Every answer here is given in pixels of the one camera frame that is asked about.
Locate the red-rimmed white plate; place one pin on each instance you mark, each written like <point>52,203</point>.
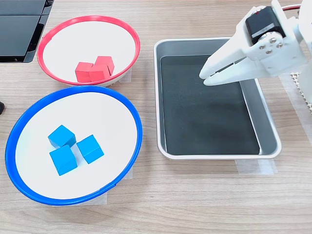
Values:
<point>61,48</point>

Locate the blue cube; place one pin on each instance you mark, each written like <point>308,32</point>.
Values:
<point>63,159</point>
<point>61,135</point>
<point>89,147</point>

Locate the black flat electronic device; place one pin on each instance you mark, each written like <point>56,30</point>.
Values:
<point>17,31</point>

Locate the small black object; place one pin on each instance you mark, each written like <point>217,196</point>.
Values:
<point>1,108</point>

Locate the blue-rimmed white plate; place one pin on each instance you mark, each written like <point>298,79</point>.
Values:
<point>109,117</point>

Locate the red cube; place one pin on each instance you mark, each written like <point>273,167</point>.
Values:
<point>104,60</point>
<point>83,69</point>
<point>97,73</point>

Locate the steel tray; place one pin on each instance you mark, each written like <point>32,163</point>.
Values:
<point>182,46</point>

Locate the clear adhesive tape strip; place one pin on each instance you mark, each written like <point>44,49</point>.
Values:
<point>290,92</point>
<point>256,167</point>
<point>129,174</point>
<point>126,75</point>
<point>100,200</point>

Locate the pale perforated plate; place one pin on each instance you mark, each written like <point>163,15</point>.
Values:
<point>308,107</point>

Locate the black mat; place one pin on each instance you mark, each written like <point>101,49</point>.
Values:
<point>207,122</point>

